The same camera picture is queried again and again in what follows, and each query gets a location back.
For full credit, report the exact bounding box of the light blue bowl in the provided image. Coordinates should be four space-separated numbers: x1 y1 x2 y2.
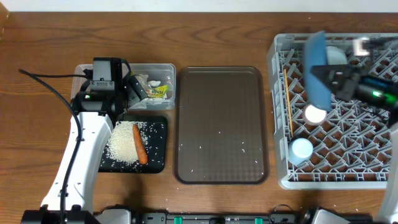
326 46 348 65

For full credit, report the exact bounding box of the yellow green snack packet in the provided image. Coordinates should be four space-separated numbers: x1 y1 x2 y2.
146 85 169 99

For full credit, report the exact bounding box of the dark blue plate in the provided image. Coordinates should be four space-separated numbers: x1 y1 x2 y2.
303 31 331 111

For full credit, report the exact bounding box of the wooden chopstick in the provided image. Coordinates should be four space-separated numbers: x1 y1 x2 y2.
284 68 294 138

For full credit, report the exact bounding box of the pile of white rice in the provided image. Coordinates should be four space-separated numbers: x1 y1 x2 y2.
105 121 149 165

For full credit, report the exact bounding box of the pink plastic cup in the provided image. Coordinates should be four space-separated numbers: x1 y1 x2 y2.
303 104 327 126

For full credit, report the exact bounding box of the orange carrot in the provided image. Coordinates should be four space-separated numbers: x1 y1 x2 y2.
132 124 148 165

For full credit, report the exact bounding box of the light blue plastic cup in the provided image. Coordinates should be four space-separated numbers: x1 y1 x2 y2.
288 138 313 166

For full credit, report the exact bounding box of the white paper napkin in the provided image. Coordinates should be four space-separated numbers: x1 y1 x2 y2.
132 77 174 110

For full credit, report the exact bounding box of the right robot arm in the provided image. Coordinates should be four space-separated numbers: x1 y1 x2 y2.
311 65 397 223

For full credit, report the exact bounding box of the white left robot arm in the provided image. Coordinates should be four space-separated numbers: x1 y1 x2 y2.
21 75 148 223

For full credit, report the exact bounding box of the clear plastic waste bin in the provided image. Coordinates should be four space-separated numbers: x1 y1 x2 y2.
70 63 177 111

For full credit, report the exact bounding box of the grey dishwasher rack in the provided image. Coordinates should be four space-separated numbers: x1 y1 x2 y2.
267 34 392 190

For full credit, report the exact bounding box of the black plastic tray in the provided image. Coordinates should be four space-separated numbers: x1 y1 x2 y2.
99 114 167 174

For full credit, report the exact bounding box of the brown serving tray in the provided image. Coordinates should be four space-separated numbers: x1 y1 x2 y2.
174 67 269 185

